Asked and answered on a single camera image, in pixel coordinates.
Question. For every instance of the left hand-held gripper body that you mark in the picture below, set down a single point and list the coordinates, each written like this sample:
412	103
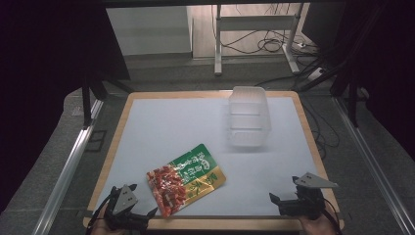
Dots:
125	199

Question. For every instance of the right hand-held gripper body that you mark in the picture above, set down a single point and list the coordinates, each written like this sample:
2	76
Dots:
305	204

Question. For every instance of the green and red snack packet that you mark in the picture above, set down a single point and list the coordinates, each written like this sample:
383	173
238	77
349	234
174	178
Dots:
186	179

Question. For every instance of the clear plastic container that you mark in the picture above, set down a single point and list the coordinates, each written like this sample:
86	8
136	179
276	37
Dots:
249	116

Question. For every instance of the person's right hand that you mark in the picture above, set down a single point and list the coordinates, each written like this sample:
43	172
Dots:
318	226

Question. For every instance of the person's left hand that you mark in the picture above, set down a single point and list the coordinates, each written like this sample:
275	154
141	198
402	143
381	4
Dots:
106	230

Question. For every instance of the black tripod stand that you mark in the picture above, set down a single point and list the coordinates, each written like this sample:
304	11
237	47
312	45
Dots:
86	104
352	98

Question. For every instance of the white power strip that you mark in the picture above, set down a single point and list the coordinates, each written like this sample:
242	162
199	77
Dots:
315	74

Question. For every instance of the black curtain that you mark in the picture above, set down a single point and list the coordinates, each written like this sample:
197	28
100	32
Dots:
398	65
39	81

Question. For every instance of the white cabinet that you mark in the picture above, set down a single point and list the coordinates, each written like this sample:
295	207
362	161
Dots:
150	32

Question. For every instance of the aluminium rail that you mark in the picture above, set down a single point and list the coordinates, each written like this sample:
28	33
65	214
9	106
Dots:
65	176
372	163

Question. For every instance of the white metal desk frame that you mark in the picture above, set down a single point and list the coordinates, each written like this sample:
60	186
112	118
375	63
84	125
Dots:
217	49

